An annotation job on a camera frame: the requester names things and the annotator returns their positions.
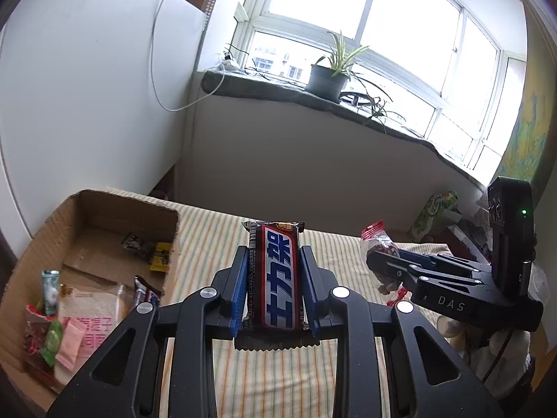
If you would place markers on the green yellow wall poster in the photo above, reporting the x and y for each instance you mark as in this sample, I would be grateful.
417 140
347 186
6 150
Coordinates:
526 130

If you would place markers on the dark glossy snack packet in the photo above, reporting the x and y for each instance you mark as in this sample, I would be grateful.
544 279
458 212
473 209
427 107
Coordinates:
146 294

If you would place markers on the white framed window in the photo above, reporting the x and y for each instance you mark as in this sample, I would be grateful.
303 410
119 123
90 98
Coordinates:
370 11

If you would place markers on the white power adapter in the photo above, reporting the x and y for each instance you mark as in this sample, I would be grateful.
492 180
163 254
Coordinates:
227 63

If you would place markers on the dark chocolate bar blue lettering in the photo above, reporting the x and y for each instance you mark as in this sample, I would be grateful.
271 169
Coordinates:
274 278

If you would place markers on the red clear dried fruit packet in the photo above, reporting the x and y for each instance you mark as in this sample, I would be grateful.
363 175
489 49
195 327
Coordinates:
376 237

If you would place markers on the brown cardboard box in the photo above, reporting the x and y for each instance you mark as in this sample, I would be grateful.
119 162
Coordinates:
108 209

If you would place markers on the red snack packet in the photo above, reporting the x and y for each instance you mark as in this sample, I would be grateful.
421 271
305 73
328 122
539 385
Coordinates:
35 331

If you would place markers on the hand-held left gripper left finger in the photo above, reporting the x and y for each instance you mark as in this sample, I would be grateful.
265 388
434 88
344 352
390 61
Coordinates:
240 296

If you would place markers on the green spider plant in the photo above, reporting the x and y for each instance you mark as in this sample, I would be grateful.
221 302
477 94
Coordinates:
341 59

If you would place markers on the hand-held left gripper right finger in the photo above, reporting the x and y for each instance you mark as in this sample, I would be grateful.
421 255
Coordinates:
310 300

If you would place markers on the green printed carton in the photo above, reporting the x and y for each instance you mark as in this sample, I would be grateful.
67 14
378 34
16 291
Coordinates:
428 217

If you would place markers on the striped blanket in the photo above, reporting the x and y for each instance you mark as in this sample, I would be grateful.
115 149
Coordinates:
204 244

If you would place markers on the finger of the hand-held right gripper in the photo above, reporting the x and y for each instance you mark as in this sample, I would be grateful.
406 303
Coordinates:
404 272
444 260

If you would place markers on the small black snack packet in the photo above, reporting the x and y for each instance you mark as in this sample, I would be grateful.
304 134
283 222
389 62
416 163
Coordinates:
137 244

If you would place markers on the dark window sill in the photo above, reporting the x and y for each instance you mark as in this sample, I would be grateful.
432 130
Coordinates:
261 89

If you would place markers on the long green snack packet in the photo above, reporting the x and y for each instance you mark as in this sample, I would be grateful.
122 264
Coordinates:
50 291

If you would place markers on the dark plant pot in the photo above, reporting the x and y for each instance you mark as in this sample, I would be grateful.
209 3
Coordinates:
326 82

